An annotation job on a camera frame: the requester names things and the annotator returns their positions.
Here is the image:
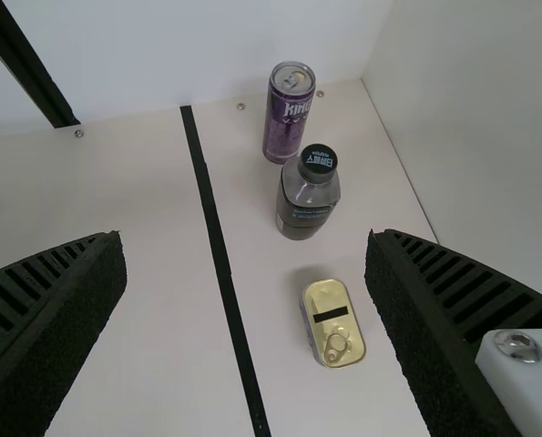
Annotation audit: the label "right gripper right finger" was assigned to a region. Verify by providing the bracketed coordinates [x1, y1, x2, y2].
[363, 228, 542, 437]

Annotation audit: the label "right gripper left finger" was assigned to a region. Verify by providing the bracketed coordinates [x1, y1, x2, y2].
[0, 230, 129, 437]

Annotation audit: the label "rectangular tin with gold lid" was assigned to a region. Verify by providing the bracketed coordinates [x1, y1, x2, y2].
[301, 278, 368, 369]

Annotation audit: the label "dark coffee bottle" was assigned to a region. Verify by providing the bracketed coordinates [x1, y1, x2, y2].
[275, 143, 343, 241]

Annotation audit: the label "purple can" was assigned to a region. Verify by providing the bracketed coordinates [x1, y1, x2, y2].
[261, 61, 317, 164]

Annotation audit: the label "black strip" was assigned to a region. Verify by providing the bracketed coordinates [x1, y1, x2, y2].
[179, 105, 272, 437]

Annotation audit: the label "black post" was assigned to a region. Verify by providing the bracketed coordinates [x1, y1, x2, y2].
[0, 0, 81, 130]

